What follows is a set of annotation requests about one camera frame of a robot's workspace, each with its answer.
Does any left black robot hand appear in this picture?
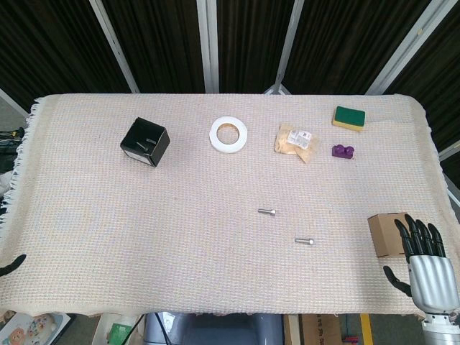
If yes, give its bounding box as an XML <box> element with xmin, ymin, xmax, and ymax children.
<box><xmin>0</xmin><ymin>254</ymin><xmax>28</xmax><ymax>277</ymax></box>

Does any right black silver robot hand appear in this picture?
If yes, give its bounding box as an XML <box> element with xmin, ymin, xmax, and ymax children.
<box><xmin>382</xmin><ymin>212</ymin><xmax>456</xmax><ymax>317</ymax></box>

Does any colourful printed toy box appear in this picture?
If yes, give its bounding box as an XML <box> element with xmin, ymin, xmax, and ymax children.
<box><xmin>0</xmin><ymin>310</ymin><xmax>71</xmax><ymax>345</ymax></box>

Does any small brown cardboard box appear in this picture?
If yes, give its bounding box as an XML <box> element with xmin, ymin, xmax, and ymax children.
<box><xmin>367</xmin><ymin>211</ymin><xmax>410</xmax><ymax>258</ymax></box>

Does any brown printed carton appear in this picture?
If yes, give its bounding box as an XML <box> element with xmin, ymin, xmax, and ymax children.
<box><xmin>300</xmin><ymin>314</ymin><xmax>342</xmax><ymax>345</ymax></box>

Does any green printed card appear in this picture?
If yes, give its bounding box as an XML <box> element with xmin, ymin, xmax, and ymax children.
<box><xmin>107</xmin><ymin>322</ymin><xmax>132</xmax><ymax>342</ymax></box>

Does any purple plastic building block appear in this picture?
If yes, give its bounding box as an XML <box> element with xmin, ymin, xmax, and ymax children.
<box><xmin>331</xmin><ymin>144</ymin><xmax>357</xmax><ymax>160</ymax></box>

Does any beige woven table cloth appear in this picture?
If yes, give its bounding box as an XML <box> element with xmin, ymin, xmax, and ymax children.
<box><xmin>0</xmin><ymin>93</ymin><xmax>460</xmax><ymax>319</ymax></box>

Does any green yellow sponge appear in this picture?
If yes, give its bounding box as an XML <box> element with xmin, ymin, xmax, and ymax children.
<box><xmin>331</xmin><ymin>105</ymin><xmax>367</xmax><ymax>133</ymax></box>

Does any black open cardboard box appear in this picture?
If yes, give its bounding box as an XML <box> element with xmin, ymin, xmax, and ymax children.
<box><xmin>119</xmin><ymin>116</ymin><xmax>170</xmax><ymax>169</ymax></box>

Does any clear bag of beige pieces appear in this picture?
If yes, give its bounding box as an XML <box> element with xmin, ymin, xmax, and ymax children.
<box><xmin>274</xmin><ymin>124</ymin><xmax>321</xmax><ymax>165</ymax></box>

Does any grey robot torso base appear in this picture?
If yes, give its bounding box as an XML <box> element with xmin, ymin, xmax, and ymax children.
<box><xmin>143</xmin><ymin>311</ymin><xmax>285</xmax><ymax>345</ymax></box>

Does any white tape roll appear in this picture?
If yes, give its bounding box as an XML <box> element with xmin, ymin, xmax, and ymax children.
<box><xmin>209</xmin><ymin>116</ymin><xmax>249</xmax><ymax>155</ymax></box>

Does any dark pleated curtain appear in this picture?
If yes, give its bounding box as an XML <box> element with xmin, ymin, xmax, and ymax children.
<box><xmin>0</xmin><ymin>0</ymin><xmax>460</xmax><ymax>170</ymax></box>

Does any grey metal frame post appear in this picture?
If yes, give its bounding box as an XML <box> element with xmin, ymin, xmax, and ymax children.
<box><xmin>88</xmin><ymin>0</ymin><xmax>140</xmax><ymax>94</ymax></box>
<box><xmin>365</xmin><ymin>0</ymin><xmax>446</xmax><ymax>96</ymax></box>
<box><xmin>195</xmin><ymin>0</ymin><xmax>220</xmax><ymax>93</ymax></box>
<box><xmin>445</xmin><ymin>188</ymin><xmax>460</xmax><ymax>216</ymax></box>
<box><xmin>0</xmin><ymin>87</ymin><xmax>29</xmax><ymax>121</ymax></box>
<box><xmin>264</xmin><ymin>0</ymin><xmax>306</xmax><ymax>95</ymax></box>
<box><xmin>438</xmin><ymin>139</ymin><xmax>460</xmax><ymax>162</ymax></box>

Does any thin black cable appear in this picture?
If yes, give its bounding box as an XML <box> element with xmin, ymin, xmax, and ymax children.
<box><xmin>154</xmin><ymin>312</ymin><xmax>170</xmax><ymax>345</ymax></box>

